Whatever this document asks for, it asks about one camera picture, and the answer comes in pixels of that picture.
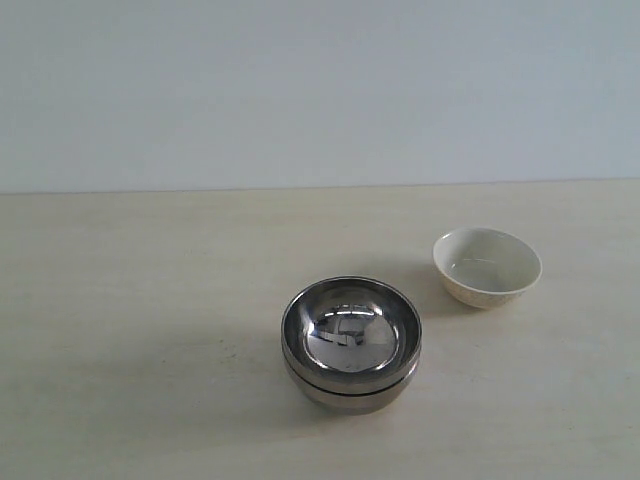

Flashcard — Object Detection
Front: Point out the ribbed steel bowl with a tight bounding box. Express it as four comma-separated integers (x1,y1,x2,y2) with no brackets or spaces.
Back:
280,276,422,394

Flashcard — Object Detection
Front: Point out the smooth steel bowl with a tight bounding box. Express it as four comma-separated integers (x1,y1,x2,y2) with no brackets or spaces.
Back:
283,349,422,416

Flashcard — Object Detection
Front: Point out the cream ceramic bowl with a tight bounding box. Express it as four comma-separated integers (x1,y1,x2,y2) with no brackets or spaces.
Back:
432,227,543,310

